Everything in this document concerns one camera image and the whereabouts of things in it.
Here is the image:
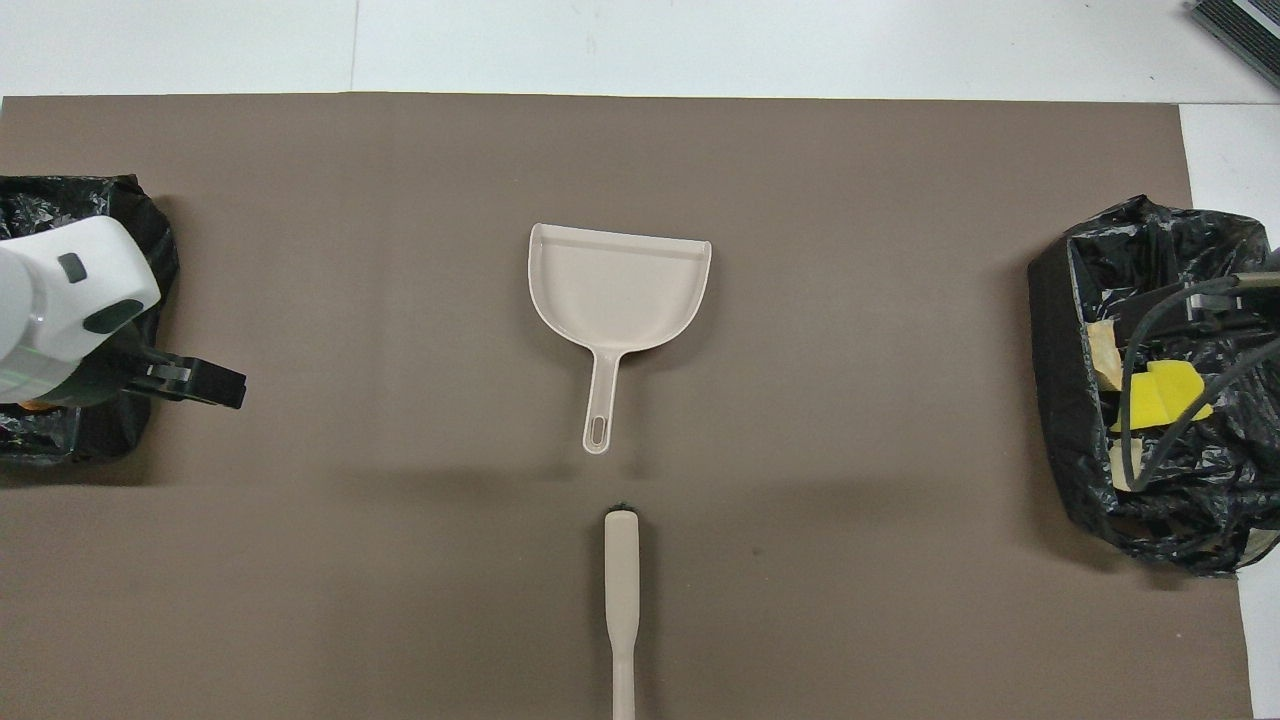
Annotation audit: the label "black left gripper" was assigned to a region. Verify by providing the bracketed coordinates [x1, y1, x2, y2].
[62, 336, 248, 411]

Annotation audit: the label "beige plastic dustpan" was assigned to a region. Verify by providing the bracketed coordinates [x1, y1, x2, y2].
[527, 222, 714, 456]

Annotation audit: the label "beige hand brush black bristles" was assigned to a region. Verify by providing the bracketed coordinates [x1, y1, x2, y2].
[603, 503, 642, 720]

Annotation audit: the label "small yellow sponge piece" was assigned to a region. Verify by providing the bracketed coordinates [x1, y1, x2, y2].
[1112, 373, 1169, 433]

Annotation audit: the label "large yellow sponge piece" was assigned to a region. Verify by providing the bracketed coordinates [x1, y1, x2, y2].
[1147, 360, 1214, 423]

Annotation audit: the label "black bag lined bin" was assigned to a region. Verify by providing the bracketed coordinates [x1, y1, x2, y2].
[1027, 195, 1280, 579]
[0, 175, 181, 463]

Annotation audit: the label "brown table mat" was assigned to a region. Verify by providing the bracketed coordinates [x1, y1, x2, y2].
[0, 93, 1257, 720]

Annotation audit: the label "dark ribbed device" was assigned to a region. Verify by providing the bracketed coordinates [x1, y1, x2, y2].
[1188, 0, 1280, 89]

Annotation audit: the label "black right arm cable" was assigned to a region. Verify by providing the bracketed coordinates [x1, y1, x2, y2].
[1118, 270, 1280, 493]

